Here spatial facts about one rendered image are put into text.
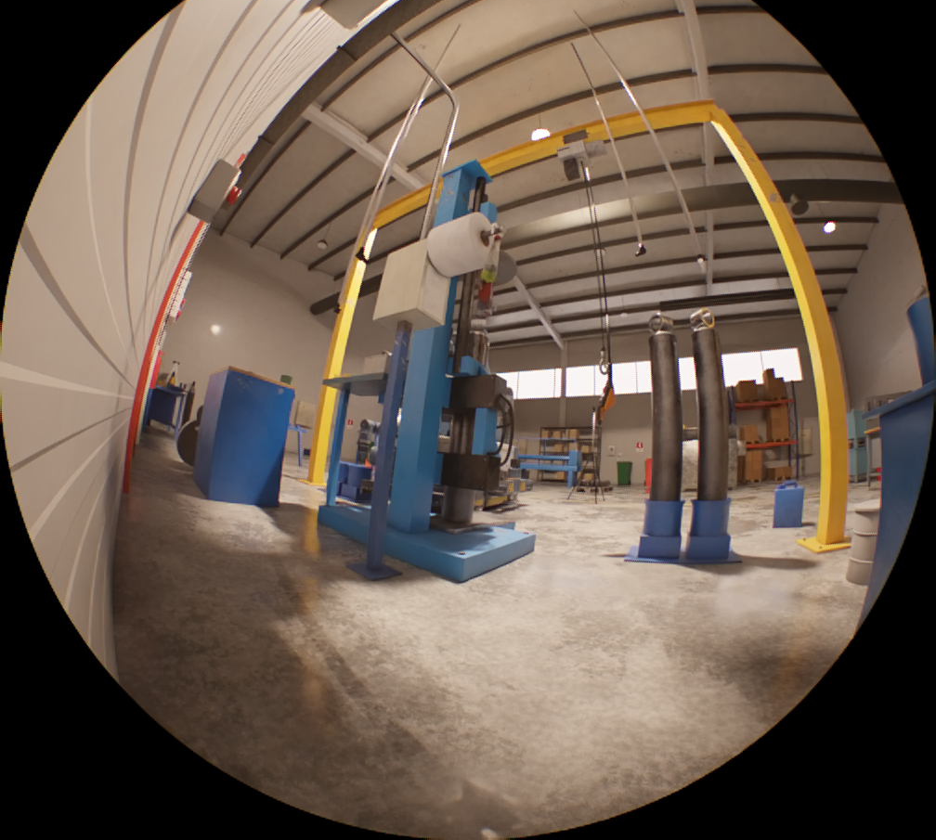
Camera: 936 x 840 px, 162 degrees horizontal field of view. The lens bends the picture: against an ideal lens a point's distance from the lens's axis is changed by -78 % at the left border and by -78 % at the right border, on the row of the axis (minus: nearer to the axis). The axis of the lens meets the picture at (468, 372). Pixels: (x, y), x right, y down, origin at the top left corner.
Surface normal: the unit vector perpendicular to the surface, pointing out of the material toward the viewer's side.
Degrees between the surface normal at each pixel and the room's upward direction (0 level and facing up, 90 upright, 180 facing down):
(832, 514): 90
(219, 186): 90
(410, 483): 90
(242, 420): 90
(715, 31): 173
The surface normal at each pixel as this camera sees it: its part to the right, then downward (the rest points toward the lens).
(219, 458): 0.83, -0.07
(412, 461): -0.56, -0.28
